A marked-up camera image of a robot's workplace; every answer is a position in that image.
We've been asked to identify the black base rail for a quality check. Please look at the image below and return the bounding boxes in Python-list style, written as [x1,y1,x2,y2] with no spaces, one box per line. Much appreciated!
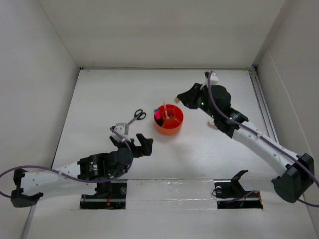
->
[80,179,263,211]

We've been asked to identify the orange round compartment organizer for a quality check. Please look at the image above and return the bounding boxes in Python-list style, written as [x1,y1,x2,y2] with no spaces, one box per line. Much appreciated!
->
[154,104,184,136]

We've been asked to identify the aluminium side rail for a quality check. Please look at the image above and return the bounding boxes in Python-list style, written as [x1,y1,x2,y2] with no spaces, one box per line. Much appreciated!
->
[248,65,278,142]

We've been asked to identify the pink capped black highlighter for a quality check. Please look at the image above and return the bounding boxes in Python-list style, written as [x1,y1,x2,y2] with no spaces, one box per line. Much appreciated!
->
[155,111,162,125]

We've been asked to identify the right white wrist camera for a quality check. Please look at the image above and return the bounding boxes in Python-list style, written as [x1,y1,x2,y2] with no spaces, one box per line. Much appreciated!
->
[204,71,219,86]

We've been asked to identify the black handled scissors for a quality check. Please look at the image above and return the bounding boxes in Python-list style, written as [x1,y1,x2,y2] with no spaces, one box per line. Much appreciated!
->
[128,109,147,125]

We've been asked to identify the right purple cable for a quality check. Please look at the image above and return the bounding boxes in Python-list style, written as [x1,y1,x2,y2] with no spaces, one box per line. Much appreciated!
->
[208,70,319,208]

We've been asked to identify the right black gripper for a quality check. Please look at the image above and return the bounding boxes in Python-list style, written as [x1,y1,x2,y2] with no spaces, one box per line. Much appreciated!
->
[177,83,218,120]

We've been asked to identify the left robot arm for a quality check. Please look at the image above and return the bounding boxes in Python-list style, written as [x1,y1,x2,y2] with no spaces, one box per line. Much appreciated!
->
[10,132,154,208]

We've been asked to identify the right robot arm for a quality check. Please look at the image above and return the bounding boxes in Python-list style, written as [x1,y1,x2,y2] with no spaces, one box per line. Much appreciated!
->
[174,83,318,203]

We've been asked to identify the pink translucent pen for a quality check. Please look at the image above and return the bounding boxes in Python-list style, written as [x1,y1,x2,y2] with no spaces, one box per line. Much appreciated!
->
[163,101,168,118]

